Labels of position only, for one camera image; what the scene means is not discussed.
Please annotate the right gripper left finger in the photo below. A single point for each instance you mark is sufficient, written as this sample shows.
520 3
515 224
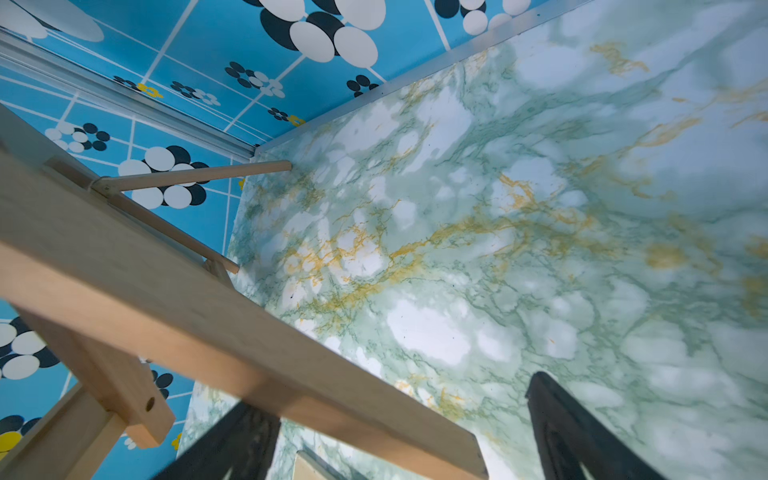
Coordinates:
241 445

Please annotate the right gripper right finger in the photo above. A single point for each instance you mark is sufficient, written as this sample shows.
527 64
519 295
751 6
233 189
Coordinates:
572 443

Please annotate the wooden easel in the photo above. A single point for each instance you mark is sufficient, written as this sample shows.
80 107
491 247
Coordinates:
70 258

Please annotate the plywood board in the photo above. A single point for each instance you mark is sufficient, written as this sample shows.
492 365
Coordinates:
309 466

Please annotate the left aluminium corner post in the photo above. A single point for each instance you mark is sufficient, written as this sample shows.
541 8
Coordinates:
36 62

